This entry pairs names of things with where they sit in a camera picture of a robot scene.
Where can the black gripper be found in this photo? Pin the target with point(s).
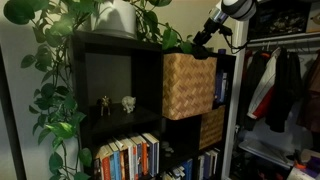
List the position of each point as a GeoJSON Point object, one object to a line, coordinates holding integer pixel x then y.
{"type": "Point", "coordinates": [206, 31]}

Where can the woven bamboo basket drawer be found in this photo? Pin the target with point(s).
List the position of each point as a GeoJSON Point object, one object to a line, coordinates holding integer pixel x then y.
{"type": "Point", "coordinates": [186, 86]}
{"type": "Point", "coordinates": [213, 128]}

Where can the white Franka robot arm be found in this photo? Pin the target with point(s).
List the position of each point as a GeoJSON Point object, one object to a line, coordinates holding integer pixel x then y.
{"type": "Point", "coordinates": [238, 8]}

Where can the small blue round object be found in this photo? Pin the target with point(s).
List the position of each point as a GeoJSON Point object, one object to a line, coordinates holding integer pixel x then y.
{"type": "Point", "coordinates": [222, 51]}

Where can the blue Circuits textbook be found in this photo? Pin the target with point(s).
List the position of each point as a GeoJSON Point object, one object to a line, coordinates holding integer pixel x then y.
{"type": "Point", "coordinates": [219, 86]}

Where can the dark grey garment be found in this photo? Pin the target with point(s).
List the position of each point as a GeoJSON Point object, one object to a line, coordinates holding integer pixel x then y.
{"type": "Point", "coordinates": [248, 86]}

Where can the white and red jacket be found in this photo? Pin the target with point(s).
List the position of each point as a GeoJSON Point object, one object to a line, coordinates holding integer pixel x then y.
{"type": "Point", "coordinates": [263, 86]}

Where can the closet shelf with rod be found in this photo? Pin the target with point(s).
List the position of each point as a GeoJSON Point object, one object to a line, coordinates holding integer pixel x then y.
{"type": "Point", "coordinates": [286, 36]}

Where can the white elephant figurine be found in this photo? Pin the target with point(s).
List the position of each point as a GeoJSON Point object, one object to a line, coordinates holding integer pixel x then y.
{"type": "Point", "coordinates": [128, 103]}

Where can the black jacket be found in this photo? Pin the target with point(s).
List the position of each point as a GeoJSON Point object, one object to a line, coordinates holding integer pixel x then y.
{"type": "Point", "coordinates": [283, 93]}

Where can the dark printed box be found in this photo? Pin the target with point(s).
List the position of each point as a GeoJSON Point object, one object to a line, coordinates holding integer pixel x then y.
{"type": "Point", "coordinates": [286, 16]}

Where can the white plant pot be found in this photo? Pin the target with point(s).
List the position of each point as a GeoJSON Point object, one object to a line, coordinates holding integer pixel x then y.
{"type": "Point", "coordinates": [113, 16]}

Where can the grey pebble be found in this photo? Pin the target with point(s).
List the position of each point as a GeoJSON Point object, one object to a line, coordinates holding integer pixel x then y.
{"type": "Point", "coordinates": [167, 155]}
{"type": "Point", "coordinates": [165, 144]}
{"type": "Point", "coordinates": [169, 150]}

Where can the gold elephant figurine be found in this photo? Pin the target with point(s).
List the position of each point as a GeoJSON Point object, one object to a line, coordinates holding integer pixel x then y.
{"type": "Point", "coordinates": [105, 101]}

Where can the purple blue spine book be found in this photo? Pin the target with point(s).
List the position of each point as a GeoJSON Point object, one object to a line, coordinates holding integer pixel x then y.
{"type": "Point", "coordinates": [206, 166]}

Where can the blue and white book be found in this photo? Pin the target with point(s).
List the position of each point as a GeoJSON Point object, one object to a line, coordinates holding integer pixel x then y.
{"type": "Point", "coordinates": [152, 156]}

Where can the white flat board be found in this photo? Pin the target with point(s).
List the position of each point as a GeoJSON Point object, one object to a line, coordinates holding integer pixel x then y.
{"type": "Point", "coordinates": [263, 150]}

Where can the beige box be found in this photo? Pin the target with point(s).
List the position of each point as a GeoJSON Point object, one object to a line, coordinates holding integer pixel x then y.
{"type": "Point", "coordinates": [314, 18]}

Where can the brown garment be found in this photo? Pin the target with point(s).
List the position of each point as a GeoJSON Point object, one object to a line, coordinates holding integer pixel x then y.
{"type": "Point", "coordinates": [311, 93]}

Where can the dark blue spine book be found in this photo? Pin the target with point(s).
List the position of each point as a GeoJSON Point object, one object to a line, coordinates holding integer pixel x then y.
{"type": "Point", "coordinates": [139, 160]}

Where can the dark cube bookshelf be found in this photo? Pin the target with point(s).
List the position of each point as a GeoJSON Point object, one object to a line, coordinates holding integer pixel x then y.
{"type": "Point", "coordinates": [80, 83]}

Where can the thin orange spine book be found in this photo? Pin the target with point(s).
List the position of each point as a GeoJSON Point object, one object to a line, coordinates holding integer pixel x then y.
{"type": "Point", "coordinates": [135, 163]}

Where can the brown spine book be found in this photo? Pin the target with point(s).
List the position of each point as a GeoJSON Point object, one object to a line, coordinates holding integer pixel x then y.
{"type": "Point", "coordinates": [122, 166]}

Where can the light blue spine book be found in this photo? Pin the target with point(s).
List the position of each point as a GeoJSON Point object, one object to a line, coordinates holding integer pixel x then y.
{"type": "Point", "coordinates": [116, 166]}

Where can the red orange spine book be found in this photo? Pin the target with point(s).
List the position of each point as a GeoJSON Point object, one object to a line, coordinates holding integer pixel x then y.
{"type": "Point", "coordinates": [106, 170]}

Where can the black spine book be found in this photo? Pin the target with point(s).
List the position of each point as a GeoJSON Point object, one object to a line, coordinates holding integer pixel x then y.
{"type": "Point", "coordinates": [97, 170]}

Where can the white plastic object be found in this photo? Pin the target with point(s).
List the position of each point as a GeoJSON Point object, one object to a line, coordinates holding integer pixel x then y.
{"type": "Point", "coordinates": [300, 174]}

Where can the purple object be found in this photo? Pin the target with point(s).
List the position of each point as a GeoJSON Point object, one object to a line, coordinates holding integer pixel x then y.
{"type": "Point", "coordinates": [313, 165]}

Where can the green pothos plant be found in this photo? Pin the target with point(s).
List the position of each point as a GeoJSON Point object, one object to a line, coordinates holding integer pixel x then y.
{"type": "Point", "coordinates": [18, 11]}

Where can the dark door edge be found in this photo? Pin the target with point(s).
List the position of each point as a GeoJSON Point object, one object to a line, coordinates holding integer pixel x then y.
{"type": "Point", "coordinates": [10, 133]}

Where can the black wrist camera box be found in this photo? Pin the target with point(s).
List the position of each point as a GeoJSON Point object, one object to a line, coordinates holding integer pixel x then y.
{"type": "Point", "coordinates": [226, 30]}

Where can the white door frame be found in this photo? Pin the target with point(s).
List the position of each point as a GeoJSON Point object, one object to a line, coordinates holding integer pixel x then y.
{"type": "Point", "coordinates": [233, 116]}

